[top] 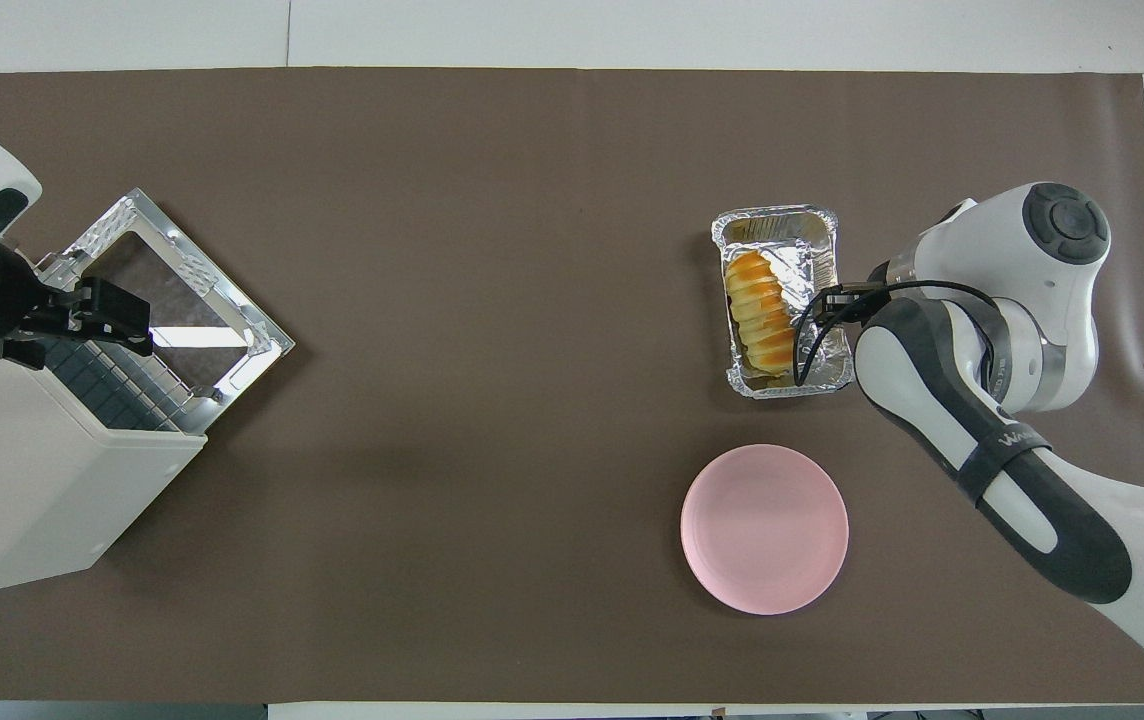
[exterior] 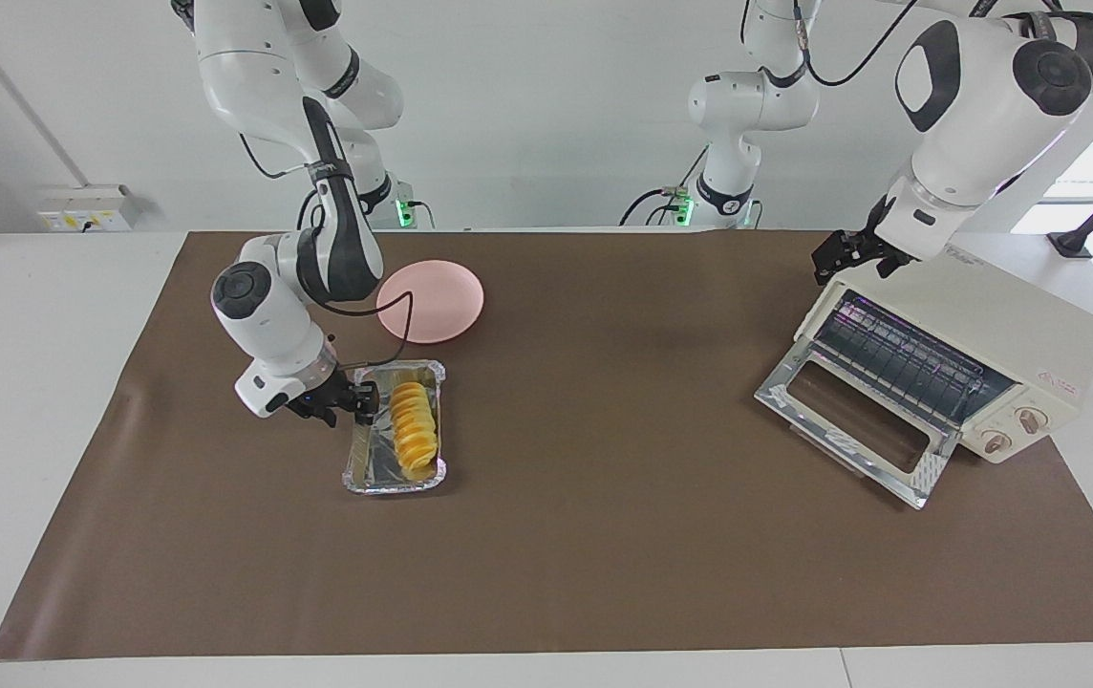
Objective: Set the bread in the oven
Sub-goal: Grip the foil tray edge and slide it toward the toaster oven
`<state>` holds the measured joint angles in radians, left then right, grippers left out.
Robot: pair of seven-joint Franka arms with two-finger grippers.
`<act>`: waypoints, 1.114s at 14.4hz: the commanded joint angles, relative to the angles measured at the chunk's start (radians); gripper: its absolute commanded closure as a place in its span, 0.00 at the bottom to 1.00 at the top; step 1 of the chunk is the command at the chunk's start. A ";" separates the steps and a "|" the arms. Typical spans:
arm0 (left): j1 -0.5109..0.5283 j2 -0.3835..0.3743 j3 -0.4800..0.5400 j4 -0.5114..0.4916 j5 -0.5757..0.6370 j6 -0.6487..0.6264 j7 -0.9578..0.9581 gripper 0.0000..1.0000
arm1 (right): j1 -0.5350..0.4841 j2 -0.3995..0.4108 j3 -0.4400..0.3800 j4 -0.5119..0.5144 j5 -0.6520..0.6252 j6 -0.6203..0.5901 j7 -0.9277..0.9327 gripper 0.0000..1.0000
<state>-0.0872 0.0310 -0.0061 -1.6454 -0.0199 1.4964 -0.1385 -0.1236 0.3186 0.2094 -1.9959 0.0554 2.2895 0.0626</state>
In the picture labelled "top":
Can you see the golden ridged bread loaf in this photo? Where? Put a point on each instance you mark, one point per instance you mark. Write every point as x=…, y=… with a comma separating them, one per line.
x=760, y=315

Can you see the brown table mat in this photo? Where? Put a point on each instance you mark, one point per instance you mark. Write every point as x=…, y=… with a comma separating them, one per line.
x=532, y=300

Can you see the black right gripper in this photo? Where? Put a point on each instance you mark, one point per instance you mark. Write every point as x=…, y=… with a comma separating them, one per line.
x=852, y=302

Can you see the pink round plate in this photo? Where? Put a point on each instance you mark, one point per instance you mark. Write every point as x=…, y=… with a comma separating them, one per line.
x=764, y=530

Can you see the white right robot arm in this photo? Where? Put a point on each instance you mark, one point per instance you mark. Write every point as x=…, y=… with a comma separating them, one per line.
x=1032, y=300

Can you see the cream toaster oven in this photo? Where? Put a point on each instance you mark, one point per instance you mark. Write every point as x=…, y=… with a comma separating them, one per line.
x=32, y=480

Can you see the glass oven door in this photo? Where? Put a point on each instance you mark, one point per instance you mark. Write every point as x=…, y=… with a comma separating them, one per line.
x=262, y=340

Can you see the aluminium foil tray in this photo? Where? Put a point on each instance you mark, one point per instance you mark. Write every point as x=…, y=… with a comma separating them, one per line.
x=782, y=225

